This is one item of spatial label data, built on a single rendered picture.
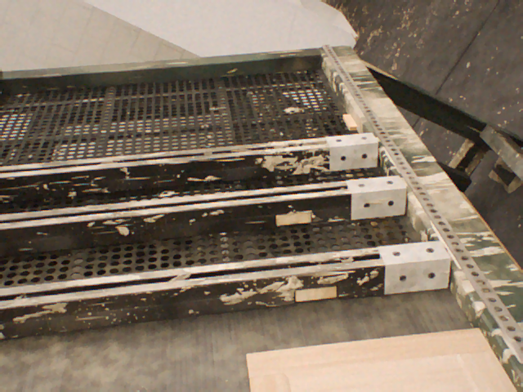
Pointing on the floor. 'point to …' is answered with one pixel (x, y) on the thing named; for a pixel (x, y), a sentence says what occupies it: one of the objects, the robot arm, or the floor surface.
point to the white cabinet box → (236, 24)
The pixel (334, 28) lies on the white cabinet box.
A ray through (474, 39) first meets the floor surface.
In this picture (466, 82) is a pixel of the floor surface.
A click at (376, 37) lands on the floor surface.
